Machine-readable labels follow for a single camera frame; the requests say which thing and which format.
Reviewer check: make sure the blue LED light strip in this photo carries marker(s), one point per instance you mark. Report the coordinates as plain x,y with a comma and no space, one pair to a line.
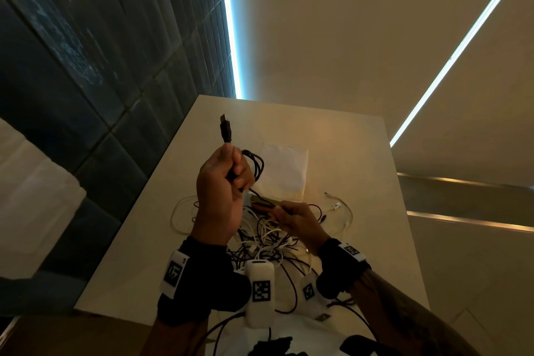
459,49
231,34

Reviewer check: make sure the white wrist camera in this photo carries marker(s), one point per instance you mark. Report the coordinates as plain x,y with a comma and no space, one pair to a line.
317,307
258,314

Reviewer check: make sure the white table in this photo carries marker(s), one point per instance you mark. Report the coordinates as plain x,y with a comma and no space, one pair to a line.
137,251

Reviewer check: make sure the person's left forearm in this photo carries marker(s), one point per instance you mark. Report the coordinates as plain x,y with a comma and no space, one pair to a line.
171,339

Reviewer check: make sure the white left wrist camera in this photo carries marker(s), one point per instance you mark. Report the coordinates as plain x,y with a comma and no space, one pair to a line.
258,314

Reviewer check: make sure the white cushion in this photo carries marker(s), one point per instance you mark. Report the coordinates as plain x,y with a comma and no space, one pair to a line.
33,209

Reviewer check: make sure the metal trim strip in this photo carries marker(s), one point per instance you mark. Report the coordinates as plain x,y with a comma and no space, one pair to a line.
467,220
459,181

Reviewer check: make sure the person's right forearm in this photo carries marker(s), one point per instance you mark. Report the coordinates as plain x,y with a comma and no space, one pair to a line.
400,318

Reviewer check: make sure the person's left hand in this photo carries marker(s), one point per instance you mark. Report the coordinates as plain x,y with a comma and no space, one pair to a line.
219,201

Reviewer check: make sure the person's right hand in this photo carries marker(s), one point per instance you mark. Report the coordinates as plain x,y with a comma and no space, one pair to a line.
300,224

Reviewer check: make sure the black left wristband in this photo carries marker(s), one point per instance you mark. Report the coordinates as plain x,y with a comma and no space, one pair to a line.
204,280

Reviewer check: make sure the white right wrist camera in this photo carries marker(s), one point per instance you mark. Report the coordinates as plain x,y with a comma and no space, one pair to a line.
317,307

